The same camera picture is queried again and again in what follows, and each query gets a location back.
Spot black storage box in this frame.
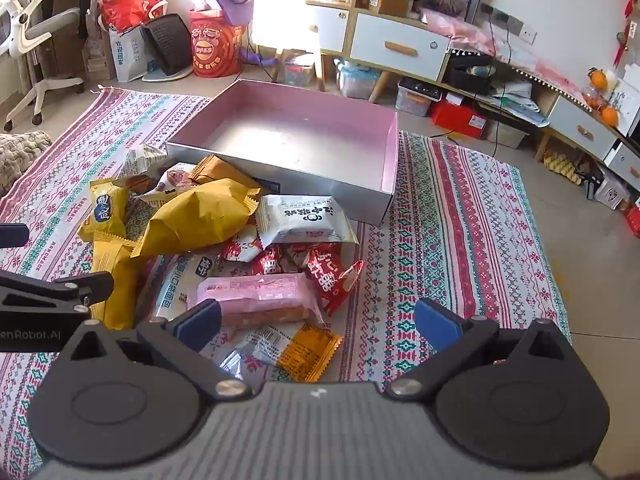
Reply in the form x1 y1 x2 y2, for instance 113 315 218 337
444 54 497 96

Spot small cardboard box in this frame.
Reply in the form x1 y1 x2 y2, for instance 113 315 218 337
368 0 414 17

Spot pink cardboard box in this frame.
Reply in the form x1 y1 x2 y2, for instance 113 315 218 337
165 79 400 226

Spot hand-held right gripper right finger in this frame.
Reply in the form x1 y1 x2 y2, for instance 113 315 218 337
384 298 574 402

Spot black perforated heater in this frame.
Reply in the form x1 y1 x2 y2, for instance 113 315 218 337
140 12 194 81

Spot white printed box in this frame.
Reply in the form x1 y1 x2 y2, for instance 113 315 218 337
594 177 630 211

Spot red snack packet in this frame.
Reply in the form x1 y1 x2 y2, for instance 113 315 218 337
304 246 367 317
220 237 313 277

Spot wooden cabinet white drawers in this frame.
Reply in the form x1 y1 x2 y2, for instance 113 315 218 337
250 0 452 106

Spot red plastic bag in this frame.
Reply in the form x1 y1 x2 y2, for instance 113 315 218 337
97 0 169 33

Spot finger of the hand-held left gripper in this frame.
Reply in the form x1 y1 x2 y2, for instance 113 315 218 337
0 270 116 320
0 224 31 250

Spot white pecan snack packet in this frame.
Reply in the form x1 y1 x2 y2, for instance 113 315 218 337
122 144 173 181
140 162 198 201

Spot small clear storage box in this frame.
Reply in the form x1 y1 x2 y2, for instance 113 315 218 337
281 54 318 87

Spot pink printed cloth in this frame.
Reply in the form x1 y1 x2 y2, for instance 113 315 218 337
422 9 583 103

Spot mustard yellow snack packet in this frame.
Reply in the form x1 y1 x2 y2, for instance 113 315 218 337
91 234 143 332
131 180 267 259

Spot clear box black lid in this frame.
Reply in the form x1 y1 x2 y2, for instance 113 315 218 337
395 77 444 118

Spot clear plastic bin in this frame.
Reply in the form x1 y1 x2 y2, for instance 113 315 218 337
487 120 531 150

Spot patterned woven mat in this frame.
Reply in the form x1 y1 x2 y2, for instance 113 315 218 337
0 87 573 480

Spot stack of yellow packets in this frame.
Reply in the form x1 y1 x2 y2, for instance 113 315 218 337
542 151 585 180

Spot red printed bucket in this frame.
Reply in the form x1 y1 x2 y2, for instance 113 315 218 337
188 7 247 79

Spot white shopping bag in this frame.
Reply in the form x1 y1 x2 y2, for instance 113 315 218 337
109 25 157 84

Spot red cardboard box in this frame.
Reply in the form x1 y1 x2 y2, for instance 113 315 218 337
430 100 492 140

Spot pink snack packet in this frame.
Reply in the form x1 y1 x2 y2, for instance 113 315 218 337
186 272 327 331

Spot low wooden media stand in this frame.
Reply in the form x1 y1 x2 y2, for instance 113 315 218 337
445 45 640 181

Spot purple plastic object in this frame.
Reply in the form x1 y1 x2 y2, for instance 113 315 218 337
240 45 283 70

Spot white office chair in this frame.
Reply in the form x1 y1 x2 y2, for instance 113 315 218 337
0 0 87 126

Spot yellow packet blue label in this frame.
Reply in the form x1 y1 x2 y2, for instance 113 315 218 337
77 180 132 243

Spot orange grey snack packet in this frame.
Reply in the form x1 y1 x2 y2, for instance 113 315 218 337
217 324 345 385

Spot loose papers pile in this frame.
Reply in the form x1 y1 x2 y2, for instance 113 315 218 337
492 80 551 128

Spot white blue bread packet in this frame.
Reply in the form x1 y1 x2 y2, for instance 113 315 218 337
147 252 228 323

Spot clear box blue lid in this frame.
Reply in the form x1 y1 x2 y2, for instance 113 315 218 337
336 61 382 101

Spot grey knit cushion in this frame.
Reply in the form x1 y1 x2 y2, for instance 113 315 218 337
0 130 53 197

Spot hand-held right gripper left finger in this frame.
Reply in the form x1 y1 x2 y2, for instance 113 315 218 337
64 298 254 402

